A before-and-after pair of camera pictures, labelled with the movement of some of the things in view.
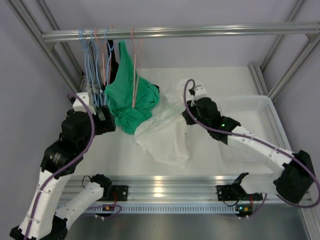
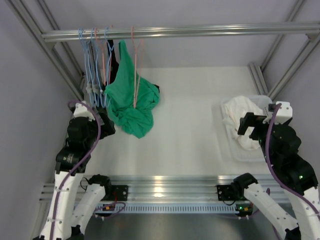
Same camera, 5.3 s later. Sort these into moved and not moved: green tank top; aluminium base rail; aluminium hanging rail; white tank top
Moved: white tank top
Not moved: aluminium base rail; green tank top; aluminium hanging rail
